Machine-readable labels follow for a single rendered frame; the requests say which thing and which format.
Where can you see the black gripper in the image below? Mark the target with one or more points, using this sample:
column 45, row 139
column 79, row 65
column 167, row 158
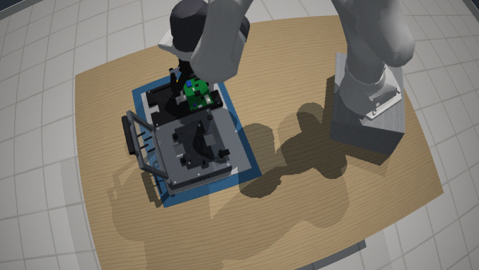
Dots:
column 185, row 68

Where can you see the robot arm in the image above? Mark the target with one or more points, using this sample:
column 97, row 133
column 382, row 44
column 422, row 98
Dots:
column 370, row 27

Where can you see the green circuit board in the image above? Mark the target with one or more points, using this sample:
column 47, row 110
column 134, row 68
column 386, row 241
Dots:
column 197, row 93

